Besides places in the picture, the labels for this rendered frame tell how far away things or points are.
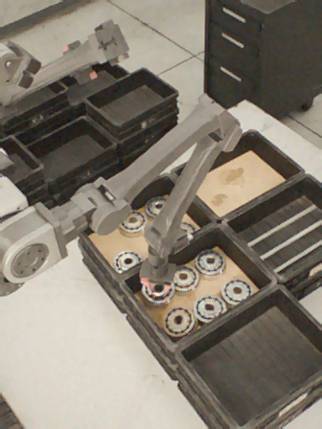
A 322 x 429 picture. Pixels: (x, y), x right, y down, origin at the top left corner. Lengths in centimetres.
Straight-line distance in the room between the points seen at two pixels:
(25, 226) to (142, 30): 353
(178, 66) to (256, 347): 277
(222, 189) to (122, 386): 81
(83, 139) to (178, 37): 165
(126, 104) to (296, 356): 178
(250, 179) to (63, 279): 78
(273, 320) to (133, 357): 46
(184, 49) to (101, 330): 282
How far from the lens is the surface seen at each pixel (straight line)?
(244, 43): 329
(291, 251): 208
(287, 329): 190
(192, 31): 466
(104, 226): 135
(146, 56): 441
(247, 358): 184
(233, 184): 226
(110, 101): 320
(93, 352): 201
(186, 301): 193
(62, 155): 310
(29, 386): 199
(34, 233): 126
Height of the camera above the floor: 245
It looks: 49 degrees down
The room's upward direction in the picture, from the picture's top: 3 degrees counter-clockwise
